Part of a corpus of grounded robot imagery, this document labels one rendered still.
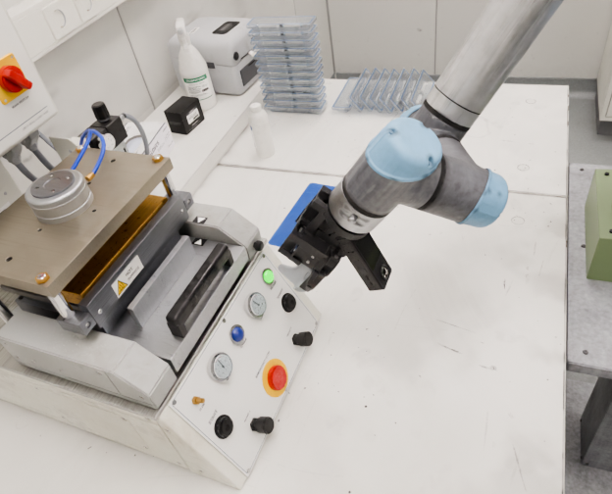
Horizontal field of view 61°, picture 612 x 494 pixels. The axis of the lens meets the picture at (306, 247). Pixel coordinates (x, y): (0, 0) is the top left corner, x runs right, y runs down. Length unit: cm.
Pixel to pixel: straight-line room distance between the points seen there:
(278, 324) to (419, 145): 42
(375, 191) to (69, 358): 44
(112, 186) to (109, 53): 85
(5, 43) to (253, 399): 63
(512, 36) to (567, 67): 243
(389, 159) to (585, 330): 54
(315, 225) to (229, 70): 97
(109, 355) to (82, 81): 94
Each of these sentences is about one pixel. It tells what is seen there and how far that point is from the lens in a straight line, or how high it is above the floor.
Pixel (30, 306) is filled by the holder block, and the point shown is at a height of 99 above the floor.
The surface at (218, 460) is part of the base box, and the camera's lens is 81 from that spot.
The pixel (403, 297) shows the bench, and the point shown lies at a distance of 101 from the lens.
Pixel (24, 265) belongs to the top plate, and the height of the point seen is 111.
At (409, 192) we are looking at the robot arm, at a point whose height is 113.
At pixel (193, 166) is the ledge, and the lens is 139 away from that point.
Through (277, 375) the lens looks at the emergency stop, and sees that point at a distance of 87.
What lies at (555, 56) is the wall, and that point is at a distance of 313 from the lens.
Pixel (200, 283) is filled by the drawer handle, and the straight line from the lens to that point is 74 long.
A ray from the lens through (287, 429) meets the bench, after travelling 88.
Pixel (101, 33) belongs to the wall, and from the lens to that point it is 159.
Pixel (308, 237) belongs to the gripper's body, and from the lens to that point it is 73.
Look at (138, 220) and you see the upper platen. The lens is 81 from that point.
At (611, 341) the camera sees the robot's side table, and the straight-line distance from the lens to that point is 101.
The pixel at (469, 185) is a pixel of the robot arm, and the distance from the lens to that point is 66.
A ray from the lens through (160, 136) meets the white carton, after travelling 143.
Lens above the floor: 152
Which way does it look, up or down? 43 degrees down
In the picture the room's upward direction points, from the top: 11 degrees counter-clockwise
